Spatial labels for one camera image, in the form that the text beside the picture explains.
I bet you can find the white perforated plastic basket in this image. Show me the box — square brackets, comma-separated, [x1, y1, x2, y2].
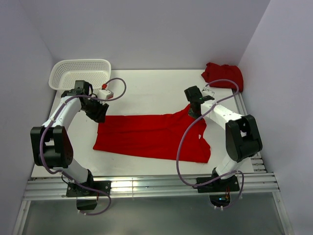
[48, 59, 112, 91]

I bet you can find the right side aluminium rail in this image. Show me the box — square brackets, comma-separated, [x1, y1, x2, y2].
[234, 93, 268, 174]

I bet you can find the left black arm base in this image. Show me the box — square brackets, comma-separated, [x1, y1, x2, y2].
[61, 175, 111, 215]

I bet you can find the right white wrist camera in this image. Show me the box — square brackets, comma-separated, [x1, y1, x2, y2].
[201, 87, 215, 97]

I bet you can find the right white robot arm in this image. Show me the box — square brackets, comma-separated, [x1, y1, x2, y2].
[184, 86, 263, 191]

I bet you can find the dark red t-shirt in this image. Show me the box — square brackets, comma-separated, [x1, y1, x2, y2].
[201, 63, 244, 92]

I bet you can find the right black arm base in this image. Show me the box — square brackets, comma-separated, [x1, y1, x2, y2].
[193, 175, 243, 209]

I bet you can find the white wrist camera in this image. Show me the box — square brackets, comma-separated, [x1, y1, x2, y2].
[201, 87, 215, 97]
[97, 89, 114, 100]

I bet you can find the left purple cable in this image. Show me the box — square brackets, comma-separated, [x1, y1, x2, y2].
[39, 77, 127, 216]

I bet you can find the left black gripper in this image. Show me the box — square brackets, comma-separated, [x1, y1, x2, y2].
[81, 96, 109, 123]

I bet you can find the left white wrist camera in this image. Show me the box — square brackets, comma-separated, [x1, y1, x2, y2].
[97, 89, 114, 100]

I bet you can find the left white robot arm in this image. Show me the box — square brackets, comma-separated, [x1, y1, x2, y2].
[30, 80, 109, 195]

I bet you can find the bright red t-shirt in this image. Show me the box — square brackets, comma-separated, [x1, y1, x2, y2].
[93, 106, 211, 164]

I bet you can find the aluminium rail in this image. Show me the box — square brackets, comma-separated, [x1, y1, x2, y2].
[22, 173, 280, 201]
[234, 93, 268, 174]

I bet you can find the front aluminium rail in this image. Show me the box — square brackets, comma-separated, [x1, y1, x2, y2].
[22, 173, 280, 201]

